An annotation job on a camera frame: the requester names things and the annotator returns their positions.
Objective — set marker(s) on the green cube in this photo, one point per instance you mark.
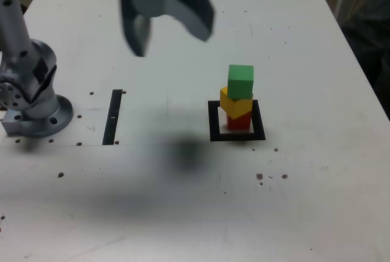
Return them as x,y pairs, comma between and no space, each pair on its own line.
240,82

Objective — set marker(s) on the yellow cube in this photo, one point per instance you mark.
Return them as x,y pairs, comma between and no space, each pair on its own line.
234,106

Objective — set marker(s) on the red cube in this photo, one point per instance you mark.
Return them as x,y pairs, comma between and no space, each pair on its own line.
239,123

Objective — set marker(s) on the black tape square outline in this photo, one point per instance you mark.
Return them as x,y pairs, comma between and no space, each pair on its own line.
213,128

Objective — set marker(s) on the black tape strip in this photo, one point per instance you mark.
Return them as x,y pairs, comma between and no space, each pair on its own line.
112,115

